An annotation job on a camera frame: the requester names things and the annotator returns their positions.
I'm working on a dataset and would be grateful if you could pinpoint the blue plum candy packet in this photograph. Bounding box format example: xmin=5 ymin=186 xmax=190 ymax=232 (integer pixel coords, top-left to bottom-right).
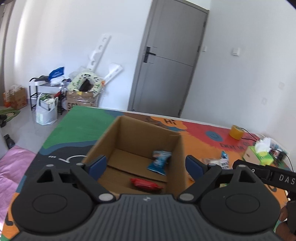
xmin=220 ymin=151 xmax=229 ymax=170

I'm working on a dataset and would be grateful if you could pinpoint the brown cardboard box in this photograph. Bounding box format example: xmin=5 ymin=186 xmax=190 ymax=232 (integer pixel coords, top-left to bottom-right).
xmin=82 ymin=115 xmax=187 ymax=197

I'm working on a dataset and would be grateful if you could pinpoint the blue snack packet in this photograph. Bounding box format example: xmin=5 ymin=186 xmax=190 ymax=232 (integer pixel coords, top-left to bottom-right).
xmin=147 ymin=150 xmax=171 ymax=176

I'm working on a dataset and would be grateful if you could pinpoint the red snack packet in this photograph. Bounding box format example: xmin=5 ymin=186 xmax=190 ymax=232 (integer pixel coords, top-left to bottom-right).
xmin=130 ymin=178 xmax=163 ymax=192

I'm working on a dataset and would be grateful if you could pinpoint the person right hand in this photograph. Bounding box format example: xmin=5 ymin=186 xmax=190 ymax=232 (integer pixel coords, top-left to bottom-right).
xmin=275 ymin=206 xmax=296 ymax=241

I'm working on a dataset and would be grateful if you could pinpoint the white power strip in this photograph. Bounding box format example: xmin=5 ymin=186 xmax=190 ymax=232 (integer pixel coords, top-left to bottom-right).
xmin=256 ymin=133 xmax=289 ymax=161

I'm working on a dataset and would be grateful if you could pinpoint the green tissue box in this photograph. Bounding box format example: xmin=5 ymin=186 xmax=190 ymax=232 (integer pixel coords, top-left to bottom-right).
xmin=242 ymin=138 xmax=273 ymax=166

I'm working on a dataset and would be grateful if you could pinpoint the colourful cartoon table mat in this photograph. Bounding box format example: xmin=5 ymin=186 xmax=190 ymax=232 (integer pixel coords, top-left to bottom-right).
xmin=0 ymin=105 xmax=295 ymax=239

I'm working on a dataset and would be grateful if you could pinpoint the yellow tape roll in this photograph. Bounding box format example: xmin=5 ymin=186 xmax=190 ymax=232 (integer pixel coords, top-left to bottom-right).
xmin=229 ymin=125 xmax=245 ymax=141

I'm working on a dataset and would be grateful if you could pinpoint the SF cardboard box floor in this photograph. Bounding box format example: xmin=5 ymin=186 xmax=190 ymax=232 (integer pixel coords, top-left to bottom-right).
xmin=66 ymin=91 xmax=97 ymax=110

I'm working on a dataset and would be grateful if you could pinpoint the white shopping bag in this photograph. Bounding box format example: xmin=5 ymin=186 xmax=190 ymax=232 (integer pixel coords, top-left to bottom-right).
xmin=36 ymin=93 xmax=58 ymax=126

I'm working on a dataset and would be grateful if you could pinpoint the pink blanket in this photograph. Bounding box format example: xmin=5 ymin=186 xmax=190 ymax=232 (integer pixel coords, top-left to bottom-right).
xmin=0 ymin=146 xmax=36 ymax=232

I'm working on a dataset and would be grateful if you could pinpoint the black shoe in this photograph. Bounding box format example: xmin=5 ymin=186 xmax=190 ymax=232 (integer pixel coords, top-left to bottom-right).
xmin=4 ymin=134 xmax=15 ymax=149

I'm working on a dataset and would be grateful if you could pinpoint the white foam board short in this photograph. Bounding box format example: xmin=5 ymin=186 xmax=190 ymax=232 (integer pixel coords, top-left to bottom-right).
xmin=103 ymin=63 xmax=123 ymax=85

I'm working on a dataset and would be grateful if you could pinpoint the black metal shoe rack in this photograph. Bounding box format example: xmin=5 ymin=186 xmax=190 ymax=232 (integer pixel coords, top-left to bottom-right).
xmin=29 ymin=75 xmax=65 ymax=114

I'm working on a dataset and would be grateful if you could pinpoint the green floor mat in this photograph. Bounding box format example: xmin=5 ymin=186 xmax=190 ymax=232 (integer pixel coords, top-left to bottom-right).
xmin=0 ymin=107 xmax=21 ymax=122

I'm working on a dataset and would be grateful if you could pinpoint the blue plastic bag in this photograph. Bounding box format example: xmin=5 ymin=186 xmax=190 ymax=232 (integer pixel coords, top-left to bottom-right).
xmin=48 ymin=67 xmax=64 ymax=85

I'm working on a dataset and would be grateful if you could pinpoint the orange printed cardboard box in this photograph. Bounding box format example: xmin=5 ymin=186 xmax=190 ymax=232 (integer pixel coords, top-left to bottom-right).
xmin=3 ymin=85 xmax=28 ymax=110

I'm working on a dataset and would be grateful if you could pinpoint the white foam board tall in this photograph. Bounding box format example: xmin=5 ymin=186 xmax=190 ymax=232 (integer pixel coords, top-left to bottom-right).
xmin=87 ymin=34 xmax=111 ymax=72

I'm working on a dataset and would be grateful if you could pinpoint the grey door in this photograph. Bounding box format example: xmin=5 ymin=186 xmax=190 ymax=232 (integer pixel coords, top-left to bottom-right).
xmin=128 ymin=1 xmax=209 ymax=117

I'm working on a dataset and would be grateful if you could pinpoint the black cable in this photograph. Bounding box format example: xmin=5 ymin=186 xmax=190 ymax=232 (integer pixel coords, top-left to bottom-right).
xmin=240 ymin=127 xmax=295 ymax=172

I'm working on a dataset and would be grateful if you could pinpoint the white wall switch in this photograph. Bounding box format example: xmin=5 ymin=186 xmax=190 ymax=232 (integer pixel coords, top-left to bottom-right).
xmin=232 ymin=48 xmax=240 ymax=56

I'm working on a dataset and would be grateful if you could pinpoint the black door handle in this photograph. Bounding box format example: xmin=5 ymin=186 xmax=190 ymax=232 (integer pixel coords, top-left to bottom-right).
xmin=144 ymin=46 xmax=156 ymax=63

